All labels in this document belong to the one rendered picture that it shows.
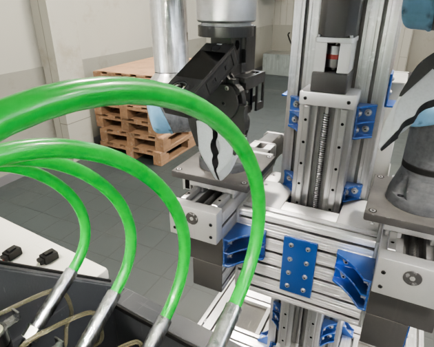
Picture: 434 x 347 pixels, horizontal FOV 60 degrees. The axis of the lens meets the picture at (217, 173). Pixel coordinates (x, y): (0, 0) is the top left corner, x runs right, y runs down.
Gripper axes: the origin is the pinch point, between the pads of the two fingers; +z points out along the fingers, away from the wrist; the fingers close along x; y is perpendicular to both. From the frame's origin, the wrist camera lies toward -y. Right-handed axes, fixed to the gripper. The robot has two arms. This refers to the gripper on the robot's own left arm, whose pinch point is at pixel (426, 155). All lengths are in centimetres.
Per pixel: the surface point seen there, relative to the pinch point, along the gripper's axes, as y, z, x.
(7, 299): 2, 43, 33
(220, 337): -0.2, 25.4, 5.8
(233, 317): 0.5, 23.3, 6.0
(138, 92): -23.9, 12.8, 9.3
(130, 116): 218, 0, 263
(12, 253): 17, 48, 55
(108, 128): 226, 23, 286
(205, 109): -17.9, 10.5, 10.0
